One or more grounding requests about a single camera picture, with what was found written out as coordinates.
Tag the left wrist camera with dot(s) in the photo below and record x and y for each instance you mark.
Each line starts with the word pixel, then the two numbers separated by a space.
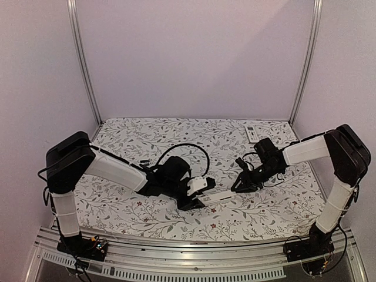
pixel 199 184

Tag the white air conditioner remote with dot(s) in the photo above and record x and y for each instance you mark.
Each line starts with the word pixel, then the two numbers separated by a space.
pixel 252 134

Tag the right aluminium frame post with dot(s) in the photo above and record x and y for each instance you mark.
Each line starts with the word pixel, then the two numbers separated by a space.
pixel 312 40

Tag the left aluminium frame post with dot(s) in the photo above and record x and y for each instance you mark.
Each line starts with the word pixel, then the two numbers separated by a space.
pixel 80 52

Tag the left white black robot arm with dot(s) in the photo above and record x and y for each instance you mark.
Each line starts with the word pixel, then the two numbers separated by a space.
pixel 76 156

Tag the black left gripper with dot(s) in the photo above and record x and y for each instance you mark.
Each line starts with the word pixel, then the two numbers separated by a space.
pixel 184 206

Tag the long white remote control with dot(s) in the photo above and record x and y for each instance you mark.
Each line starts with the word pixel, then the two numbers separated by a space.
pixel 218 198

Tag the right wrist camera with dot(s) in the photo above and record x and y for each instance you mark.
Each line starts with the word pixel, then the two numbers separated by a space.
pixel 244 165

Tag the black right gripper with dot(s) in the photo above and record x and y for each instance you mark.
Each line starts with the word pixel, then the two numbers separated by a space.
pixel 246 176

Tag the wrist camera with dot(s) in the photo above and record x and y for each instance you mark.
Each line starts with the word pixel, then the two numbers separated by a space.
pixel 199 184
pixel 244 165

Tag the aluminium frame post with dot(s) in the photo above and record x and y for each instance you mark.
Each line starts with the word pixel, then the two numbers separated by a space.
pixel 312 40
pixel 80 52

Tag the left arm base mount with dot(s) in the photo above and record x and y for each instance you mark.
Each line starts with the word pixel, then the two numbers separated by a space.
pixel 77 246

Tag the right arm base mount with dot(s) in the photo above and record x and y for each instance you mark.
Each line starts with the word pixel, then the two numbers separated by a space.
pixel 317 244

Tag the floral patterned table mat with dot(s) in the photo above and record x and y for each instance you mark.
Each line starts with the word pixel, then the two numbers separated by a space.
pixel 216 150

